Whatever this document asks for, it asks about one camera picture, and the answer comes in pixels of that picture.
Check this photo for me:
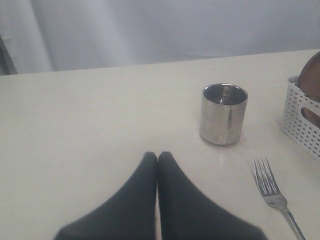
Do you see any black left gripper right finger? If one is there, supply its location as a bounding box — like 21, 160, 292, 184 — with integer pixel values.
157, 151, 254, 240

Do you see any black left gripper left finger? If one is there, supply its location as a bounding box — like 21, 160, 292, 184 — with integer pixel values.
55, 152, 157, 240

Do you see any silver metal fork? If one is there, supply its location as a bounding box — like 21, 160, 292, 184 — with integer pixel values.
253, 158, 306, 240

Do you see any stainless steel cup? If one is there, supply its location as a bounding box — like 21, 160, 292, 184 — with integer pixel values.
199, 83, 248, 146

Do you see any white plastic woven basket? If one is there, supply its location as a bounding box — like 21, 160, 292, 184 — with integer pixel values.
280, 76, 320, 161

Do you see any brown wooden plate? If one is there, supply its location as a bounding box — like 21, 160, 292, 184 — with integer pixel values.
297, 52, 320, 128

